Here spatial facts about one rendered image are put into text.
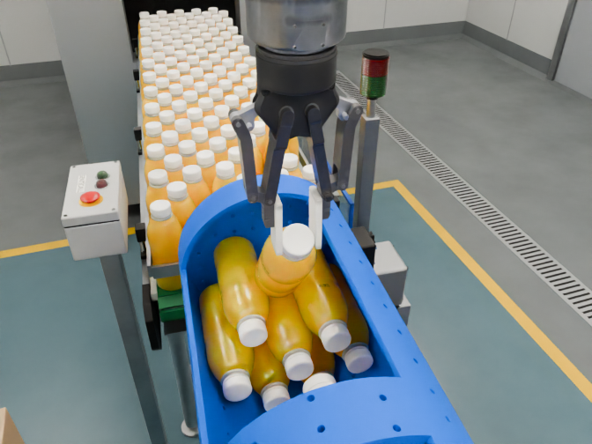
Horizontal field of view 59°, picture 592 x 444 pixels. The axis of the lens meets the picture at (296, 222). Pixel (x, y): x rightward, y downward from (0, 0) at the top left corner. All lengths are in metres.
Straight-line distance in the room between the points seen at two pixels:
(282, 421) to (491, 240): 2.45
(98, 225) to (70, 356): 1.34
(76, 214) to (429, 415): 0.73
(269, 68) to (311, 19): 0.06
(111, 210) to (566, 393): 1.78
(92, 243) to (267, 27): 0.70
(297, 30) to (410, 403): 0.35
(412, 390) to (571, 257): 2.42
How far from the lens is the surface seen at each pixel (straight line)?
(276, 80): 0.48
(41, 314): 2.55
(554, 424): 2.17
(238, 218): 0.85
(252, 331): 0.73
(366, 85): 1.29
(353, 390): 0.52
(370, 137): 1.35
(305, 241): 0.60
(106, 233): 1.05
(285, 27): 0.46
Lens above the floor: 1.65
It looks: 35 degrees down
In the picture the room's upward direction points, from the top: straight up
